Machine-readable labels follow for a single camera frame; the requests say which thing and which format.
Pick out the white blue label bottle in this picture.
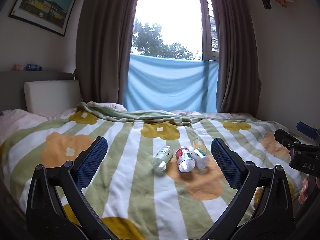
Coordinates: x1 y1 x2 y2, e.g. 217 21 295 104
191 149 210 169

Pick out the person's right hand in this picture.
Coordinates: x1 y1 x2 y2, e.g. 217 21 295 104
298 177 311 205

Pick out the right brown curtain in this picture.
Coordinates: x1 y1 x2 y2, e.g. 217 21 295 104
213 0 261 116

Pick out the brown curtain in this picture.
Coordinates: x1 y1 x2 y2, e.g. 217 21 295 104
213 0 261 116
75 0 138 103

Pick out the small yellow liquid bottle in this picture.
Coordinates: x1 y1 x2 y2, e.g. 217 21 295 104
193 138 207 154

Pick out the red label clear bottle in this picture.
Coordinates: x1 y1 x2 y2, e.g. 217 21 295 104
175 145 195 173

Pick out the floral striped blanket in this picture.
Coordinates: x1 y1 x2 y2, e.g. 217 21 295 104
1 102 305 239

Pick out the white headboard cushion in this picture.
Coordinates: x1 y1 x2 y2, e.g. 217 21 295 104
24 80 82 117

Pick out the green label clear bottle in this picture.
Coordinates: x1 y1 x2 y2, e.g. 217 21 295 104
151 145 173 171

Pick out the grey headboard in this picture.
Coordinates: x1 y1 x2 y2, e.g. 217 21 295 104
0 70 74 113

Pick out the light blue hanging cloth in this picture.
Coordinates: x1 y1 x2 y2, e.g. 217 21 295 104
123 54 219 113

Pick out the blue toy car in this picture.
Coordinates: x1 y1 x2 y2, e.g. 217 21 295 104
24 64 43 72

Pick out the orange toy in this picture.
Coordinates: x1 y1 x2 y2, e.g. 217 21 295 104
11 64 23 71

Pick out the left brown curtain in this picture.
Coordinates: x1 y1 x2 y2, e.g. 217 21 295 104
75 0 138 103

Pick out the framed city picture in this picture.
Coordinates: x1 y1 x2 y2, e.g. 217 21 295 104
9 0 76 37

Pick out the window frame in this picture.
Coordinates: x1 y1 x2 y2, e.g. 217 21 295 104
141 0 221 62

